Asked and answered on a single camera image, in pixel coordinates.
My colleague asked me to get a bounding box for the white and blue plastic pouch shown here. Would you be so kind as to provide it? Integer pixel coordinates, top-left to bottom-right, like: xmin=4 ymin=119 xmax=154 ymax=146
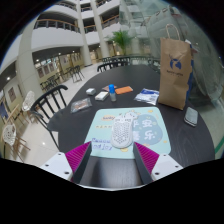
xmin=133 ymin=87 xmax=160 ymax=106

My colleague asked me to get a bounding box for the clear plastic snack packet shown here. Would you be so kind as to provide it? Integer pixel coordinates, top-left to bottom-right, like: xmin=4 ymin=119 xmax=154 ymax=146
xmin=69 ymin=97 xmax=93 ymax=114

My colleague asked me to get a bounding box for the group of dark chairs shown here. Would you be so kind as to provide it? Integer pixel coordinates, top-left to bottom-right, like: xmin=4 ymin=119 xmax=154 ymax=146
xmin=39 ymin=65 xmax=85 ymax=93

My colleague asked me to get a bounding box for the black spindle-back chair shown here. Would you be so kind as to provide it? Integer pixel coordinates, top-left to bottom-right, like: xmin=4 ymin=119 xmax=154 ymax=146
xmin=29 ymin=84 xmax=69 ymax=149
xmin=96 ymin=60 xmax=131 ymax=73

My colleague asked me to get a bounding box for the small bottle with blue cap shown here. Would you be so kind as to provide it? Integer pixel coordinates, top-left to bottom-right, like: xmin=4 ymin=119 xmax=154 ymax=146
xmin=108 ymin=83 xmax=117 ymax=102

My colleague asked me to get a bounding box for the brown card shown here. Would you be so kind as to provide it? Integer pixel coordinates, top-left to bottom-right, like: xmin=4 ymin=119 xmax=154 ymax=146
xmin=101 ymin=84 xmax=113 ymax=93

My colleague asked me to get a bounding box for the small white box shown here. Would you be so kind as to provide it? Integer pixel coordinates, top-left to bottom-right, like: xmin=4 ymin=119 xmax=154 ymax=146
xmin=85 ymin=87 xmax=97 ymax=96

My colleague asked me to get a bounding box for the green potted palm plant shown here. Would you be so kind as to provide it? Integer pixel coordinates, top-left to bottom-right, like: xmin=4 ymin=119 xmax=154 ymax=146
xmin=108 ymin=29 xmax=134 ymax=56

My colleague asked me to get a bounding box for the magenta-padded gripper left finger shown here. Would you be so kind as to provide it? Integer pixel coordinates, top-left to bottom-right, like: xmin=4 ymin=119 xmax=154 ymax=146
xmin=40 ymin=141 xmax=93 ymax=185

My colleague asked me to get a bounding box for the light teal printed mouse pad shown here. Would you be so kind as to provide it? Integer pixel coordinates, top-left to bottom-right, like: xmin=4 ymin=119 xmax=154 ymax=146
xmin=84 ymin=106 xmax=172 ymax=160

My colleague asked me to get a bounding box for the white perforated computer mouse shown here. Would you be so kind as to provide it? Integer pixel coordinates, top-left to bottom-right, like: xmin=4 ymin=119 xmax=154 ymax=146
xmin=110 ymin=117 xmax=134 ymax=149

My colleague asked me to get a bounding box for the brown paper bag blue print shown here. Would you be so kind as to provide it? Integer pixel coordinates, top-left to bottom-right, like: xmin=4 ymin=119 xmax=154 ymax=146
xmin=157 ymin=23 xmax=194 ymax=111

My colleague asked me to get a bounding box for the grey smartphone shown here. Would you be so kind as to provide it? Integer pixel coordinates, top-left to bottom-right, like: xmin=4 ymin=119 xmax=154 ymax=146
xmin=183 ymin=106 xmax=199 ymax=128

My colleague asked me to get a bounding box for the flat white box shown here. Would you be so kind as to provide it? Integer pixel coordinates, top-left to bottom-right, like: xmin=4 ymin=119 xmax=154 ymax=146
xmin=94 ymin=91 xmax=110 ymax=102

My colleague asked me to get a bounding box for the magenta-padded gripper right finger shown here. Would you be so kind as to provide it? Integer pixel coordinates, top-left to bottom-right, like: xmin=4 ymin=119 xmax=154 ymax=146
xmin=132 ymin=141 xmax=184 ymax=185

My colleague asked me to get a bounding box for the orange card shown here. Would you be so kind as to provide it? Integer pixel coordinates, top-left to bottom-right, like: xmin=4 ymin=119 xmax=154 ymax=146
xmin=114 ymin=85 xmax=134 ymax=95

